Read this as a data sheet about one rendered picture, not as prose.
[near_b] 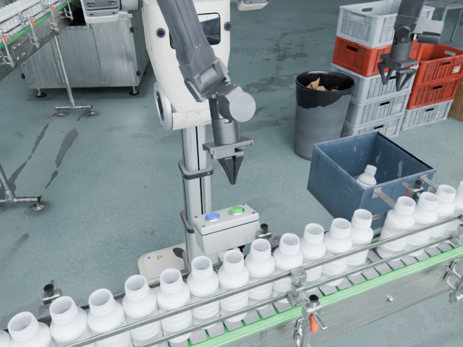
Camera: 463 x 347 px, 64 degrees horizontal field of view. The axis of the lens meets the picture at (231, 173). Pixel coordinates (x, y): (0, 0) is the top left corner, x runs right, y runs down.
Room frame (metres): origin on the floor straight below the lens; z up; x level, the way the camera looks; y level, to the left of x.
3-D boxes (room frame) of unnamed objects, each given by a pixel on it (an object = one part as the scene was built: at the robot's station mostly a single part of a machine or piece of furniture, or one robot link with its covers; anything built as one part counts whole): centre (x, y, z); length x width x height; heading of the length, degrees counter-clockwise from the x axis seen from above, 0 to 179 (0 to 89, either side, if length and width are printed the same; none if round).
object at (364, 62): (3.06, -1.20, 0.78); 0.61 x 0.41 x 0.22; 119
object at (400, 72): (1.14, -0.53, 1.26); 0.07 x 0.07 x 0.09; 22
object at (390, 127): (3.05, -1.19, 0.11); 0.61 x 0.41 x 0.22; 118
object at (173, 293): (0.43, 0.11, 1.08); 0.06 x 0.06 x 0.17
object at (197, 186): (1.12, 0.13, 0.74); 0.11 x 0.11 x 0.40; 22
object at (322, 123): (2.75, -0.72, 0.32); 0.45 x 0.45 x 0.64
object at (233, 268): (0.47, 0.00, 1.08); 0.06 x 0.06 x 0.17
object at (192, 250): (1.12, 0.13, 0.49); 0.13 x 0.13 x 0.40; 22
